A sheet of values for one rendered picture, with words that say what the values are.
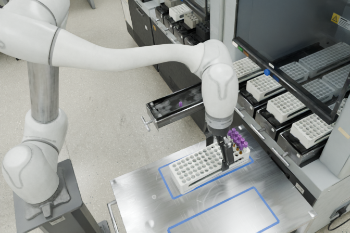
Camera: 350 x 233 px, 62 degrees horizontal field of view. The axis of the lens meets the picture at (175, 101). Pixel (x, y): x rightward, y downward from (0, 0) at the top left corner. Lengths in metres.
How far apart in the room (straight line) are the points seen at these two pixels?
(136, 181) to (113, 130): 1.31
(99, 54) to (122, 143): 1.60
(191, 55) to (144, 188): 0.52
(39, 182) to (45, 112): 0.26
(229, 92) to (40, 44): 0.50
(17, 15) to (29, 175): 0.60
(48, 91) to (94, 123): 1.45
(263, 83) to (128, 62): 0.80
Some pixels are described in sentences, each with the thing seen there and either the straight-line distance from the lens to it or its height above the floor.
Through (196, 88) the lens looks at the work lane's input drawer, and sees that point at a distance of 1.48.
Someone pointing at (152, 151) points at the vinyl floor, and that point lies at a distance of 2.24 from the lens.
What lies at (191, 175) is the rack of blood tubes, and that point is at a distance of 1.08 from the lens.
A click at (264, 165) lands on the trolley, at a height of 0.82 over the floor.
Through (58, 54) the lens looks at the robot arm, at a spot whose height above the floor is 1.40.
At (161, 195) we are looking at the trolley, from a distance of 1.12.
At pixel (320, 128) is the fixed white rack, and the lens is 1.31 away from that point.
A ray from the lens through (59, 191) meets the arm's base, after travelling 1.35.
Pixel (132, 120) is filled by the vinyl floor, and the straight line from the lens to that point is 2.47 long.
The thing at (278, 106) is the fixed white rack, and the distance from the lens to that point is 1.35.
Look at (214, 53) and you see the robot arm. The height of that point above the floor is 1.26.
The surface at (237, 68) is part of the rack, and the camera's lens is 1.52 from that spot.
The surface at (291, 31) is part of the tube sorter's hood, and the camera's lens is 1.16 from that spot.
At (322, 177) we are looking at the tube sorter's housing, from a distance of 1.33.
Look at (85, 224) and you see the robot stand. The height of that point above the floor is 0.44.
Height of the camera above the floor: 1.81
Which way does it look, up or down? 45 degrees down
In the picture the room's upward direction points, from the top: 6 degrees counter-clockwise
